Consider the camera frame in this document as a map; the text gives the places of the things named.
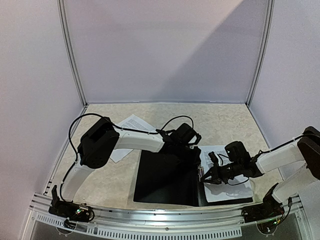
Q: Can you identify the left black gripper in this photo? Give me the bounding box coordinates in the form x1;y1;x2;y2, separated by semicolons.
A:
174;144;201;167

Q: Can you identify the black file folder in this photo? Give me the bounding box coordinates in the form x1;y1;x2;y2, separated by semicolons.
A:
133;145;254;207

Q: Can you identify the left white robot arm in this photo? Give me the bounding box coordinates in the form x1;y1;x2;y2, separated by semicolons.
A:
54;116;202;217

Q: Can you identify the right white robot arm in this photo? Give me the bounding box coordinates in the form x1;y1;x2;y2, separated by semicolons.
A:
200;126;320;218

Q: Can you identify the printed paper stack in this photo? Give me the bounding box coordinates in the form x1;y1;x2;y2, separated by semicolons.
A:
110;114;156;163

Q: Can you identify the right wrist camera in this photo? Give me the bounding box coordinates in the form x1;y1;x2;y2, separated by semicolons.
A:
208;151;219;166

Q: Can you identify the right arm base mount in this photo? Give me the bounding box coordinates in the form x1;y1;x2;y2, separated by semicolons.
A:
241;183;292;225

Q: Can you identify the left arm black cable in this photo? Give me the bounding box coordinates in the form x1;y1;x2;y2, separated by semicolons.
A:
59;113;195;196

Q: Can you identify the curved aluminium rail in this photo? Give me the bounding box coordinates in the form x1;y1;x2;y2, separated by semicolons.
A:
29;192;305;228

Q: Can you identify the perforated white cable tray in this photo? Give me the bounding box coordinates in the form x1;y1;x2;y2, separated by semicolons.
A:
30;213;243;240

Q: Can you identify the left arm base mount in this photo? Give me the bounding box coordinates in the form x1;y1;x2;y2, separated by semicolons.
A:
48;185;95;223

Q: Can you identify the right aluminium frame post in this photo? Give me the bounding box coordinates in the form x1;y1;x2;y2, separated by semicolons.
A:
245;0;275;108

